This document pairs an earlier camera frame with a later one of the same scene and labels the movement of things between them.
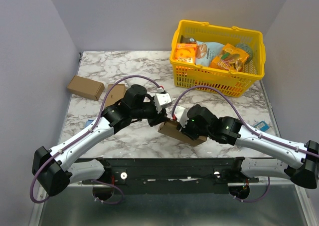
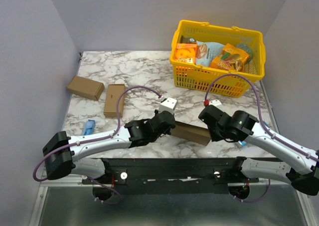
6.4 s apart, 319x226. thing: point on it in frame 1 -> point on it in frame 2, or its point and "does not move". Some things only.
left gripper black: [157, 118] -> [156, 113]
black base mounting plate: [167, 175] does not move
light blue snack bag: [206, 52] does not move
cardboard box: [85, 88] does not move
